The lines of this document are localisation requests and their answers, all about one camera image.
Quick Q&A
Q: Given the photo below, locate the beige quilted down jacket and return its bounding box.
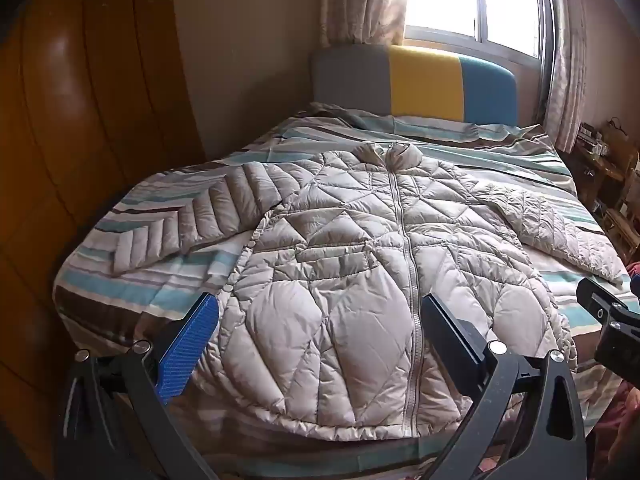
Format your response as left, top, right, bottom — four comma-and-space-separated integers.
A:
111, 142, 632, 443

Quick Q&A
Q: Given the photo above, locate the cluttered wooden side table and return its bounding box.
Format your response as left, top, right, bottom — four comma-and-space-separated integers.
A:
565, 117, 640, 261

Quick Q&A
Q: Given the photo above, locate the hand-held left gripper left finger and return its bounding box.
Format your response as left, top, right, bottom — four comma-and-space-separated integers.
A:
57, 292, 219, 480

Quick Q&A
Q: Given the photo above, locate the long patterned beige curtain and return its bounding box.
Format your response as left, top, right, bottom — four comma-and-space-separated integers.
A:
542, 0, 588, 153

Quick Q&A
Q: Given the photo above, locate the short patterned beige curtain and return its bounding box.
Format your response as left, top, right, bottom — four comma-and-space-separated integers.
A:
320, 0, 408, 46

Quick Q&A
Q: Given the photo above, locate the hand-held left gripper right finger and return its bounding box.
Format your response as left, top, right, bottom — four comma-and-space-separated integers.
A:
422, 294, 588, 480

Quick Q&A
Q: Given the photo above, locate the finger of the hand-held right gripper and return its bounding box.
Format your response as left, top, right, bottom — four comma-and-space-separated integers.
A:
576, 277, 630, 328

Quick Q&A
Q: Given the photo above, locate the striped bed cover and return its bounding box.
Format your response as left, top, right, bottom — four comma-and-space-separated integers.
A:
52, 101, 640, 480

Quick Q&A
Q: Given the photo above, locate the brown wooden wardrobe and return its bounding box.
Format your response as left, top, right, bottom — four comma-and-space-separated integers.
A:
0, 0, 206, 411

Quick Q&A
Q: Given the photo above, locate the grey yellow blue headboard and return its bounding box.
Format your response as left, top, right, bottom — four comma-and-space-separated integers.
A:
311, 44, 518, 126

